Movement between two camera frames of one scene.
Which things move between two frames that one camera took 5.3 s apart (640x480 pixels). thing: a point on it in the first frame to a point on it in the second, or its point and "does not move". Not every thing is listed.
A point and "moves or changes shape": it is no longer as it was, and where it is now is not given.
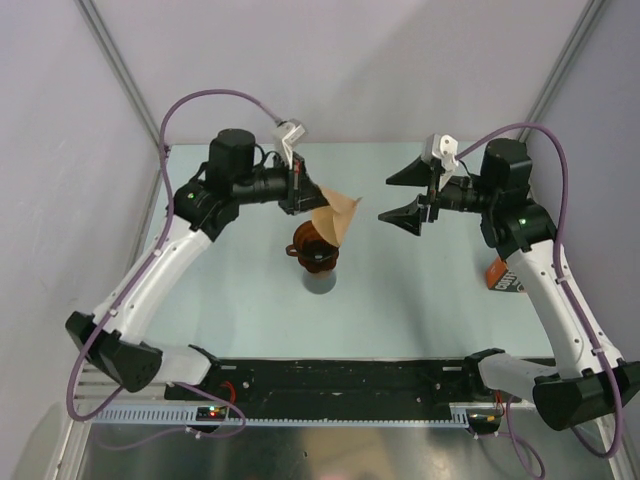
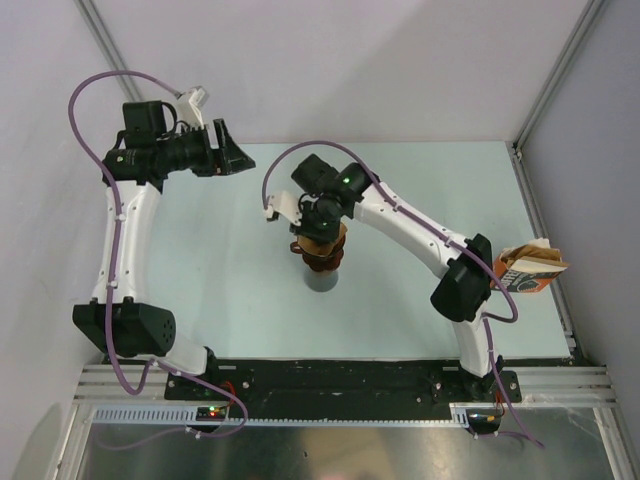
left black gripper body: (292, 205) to (203, 161)
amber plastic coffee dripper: (315, 253) does not move
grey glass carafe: (319, 282) does not move
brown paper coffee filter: (333, 221) moves or changes shape
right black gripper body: (432, 198) to (318, 224)
